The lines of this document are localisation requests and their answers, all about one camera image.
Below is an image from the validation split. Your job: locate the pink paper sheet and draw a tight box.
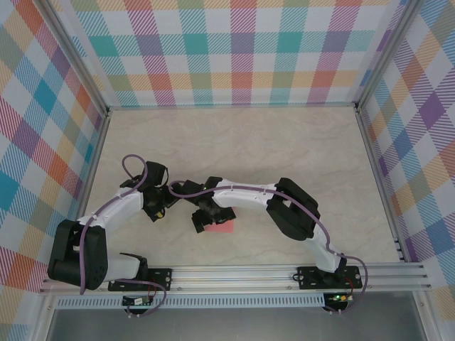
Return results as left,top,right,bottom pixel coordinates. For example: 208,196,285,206
205,207,236,234

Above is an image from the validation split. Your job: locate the black circuit board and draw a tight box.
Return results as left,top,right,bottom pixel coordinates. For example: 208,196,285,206
122,296,154,306

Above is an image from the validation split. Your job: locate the grey metal shelf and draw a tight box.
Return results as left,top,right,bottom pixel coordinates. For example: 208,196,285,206
45,307,427,341

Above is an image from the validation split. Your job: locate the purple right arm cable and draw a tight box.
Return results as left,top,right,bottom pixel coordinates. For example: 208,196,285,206
168,180,369,315

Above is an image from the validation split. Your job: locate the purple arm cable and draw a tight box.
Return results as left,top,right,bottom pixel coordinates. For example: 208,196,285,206
80,154,168,318
168,180,369,315

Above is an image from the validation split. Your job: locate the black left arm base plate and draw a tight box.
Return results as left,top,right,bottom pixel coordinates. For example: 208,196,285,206
107,268,173,292

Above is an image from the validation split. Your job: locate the aluminium table edge rail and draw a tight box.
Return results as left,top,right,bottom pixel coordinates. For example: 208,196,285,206
107,101,358,112
63,109,112,267
355,106,407,264

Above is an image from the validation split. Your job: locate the aluminium mounting rail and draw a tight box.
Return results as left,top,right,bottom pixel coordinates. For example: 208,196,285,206
38,261,433,294

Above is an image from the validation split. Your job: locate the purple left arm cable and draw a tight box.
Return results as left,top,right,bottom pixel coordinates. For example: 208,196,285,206
80,154,168,318

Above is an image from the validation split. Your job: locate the slotted grey cable duct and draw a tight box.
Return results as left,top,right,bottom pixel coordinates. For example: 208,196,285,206
55,293,326,309

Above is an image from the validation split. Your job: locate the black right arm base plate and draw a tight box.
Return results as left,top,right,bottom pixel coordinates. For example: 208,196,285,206
297,265,363,291

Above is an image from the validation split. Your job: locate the aluminium frame post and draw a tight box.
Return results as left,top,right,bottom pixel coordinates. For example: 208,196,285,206
44,0,110,115
354,0,419,109

